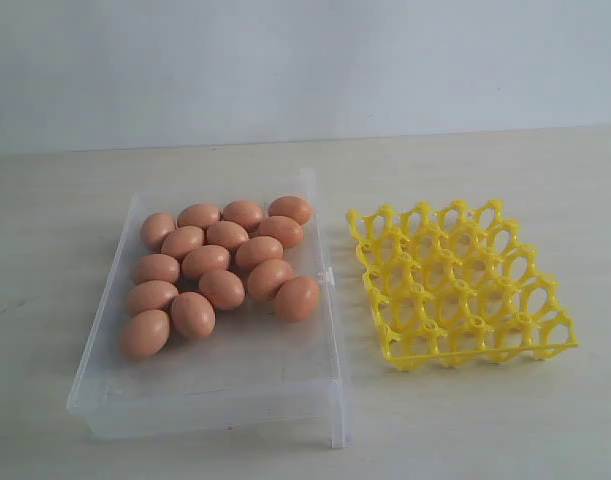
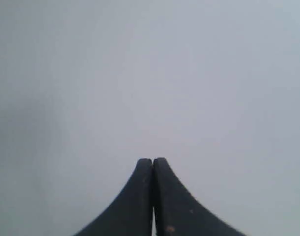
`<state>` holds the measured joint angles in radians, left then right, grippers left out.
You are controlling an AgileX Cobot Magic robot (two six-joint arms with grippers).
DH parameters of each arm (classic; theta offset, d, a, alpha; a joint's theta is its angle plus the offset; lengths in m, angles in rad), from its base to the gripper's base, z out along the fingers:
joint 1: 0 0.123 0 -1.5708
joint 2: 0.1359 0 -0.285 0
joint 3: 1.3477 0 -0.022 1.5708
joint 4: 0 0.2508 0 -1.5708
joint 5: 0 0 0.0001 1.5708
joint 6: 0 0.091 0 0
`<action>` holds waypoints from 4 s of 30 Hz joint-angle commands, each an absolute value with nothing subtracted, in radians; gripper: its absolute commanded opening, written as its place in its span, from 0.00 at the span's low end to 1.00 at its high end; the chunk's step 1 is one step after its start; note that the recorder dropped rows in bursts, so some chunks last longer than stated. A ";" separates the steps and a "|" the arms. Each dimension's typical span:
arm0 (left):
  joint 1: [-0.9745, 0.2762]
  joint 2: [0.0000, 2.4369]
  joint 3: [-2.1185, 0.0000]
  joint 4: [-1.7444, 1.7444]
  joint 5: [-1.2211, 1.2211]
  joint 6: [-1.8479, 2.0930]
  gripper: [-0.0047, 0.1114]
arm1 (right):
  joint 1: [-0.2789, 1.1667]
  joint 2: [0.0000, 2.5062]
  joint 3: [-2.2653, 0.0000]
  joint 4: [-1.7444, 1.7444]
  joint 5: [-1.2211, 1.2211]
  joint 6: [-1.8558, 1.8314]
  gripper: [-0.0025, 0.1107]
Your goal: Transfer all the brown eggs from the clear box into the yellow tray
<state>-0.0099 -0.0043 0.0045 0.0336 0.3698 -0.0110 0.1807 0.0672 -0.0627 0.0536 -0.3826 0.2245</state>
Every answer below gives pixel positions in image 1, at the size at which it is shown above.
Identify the brown egg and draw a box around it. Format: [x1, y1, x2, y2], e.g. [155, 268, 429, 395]
[181, 245, 230, 280]
[170, 292, 215, 340]
[257, 215, 303, 250]
[177, 203, 221, 229]
[198, 270, 245, 311]
[160, 226, 204, 262]
[140, 212, 176, 252]
[235, 236, 283, 270]
[119, 309, 170, 360]
[274, 276, 320, 323]
[247, 259, 294, 302]
[268, 195, 313, 225]
[206, 220, 249, 252]
[222, 200, 264, 233]
[125, 280, 179, 317]
[131, 253, 181, 285]

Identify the yellow plastic egg rack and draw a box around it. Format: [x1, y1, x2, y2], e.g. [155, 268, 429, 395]
[346, 199, 578, 371]

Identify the clear plastic tray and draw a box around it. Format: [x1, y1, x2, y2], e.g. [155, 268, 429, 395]
[67, 169, 351, 448]

